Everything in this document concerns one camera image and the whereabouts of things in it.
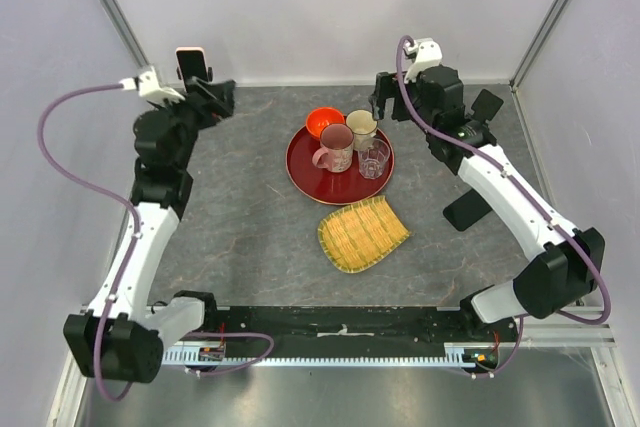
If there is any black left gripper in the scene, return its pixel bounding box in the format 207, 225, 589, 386
150, 77, 235, 168

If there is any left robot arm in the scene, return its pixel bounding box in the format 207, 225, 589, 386
63, 74, 236, 383

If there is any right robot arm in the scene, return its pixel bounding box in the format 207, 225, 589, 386
369, 65, 611, 341

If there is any pink-cased smartphone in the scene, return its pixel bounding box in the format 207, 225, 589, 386
175, 47, 212, 82

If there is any pink floral mug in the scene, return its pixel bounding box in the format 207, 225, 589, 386
312, 124, 354, 173

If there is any black folding phone stand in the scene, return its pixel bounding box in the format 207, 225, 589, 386
469, 89, 504, 126

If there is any cream cup with dark rim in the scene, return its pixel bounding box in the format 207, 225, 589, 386
346, 109, 378, 152

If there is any round red tray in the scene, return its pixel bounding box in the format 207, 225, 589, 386
285, 127, 395, 205

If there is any grey slotted cable duct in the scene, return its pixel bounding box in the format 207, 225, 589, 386
161, 342, 499, 369

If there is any orange bowl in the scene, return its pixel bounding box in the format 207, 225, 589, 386
305, 106, 345, 140

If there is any clear glass tumbler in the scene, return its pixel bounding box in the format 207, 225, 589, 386
358, 138, 391, 180

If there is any aluminium frame rail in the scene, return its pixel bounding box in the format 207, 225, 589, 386
521, 314, 616, 348

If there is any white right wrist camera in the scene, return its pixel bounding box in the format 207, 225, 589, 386
403, 38, 443, 84

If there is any woven bamboo mat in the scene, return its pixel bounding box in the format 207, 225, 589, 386
317, 195, 410, 274

